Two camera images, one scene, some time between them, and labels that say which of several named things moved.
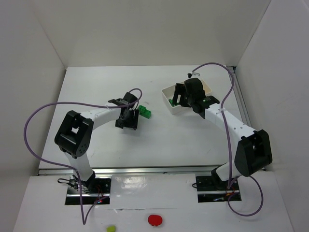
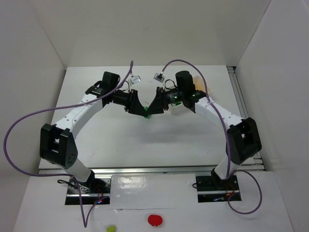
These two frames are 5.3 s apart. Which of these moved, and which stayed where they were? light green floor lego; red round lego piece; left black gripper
Moved: left black gripper
Stayed: red round lego piece; light green floor lego
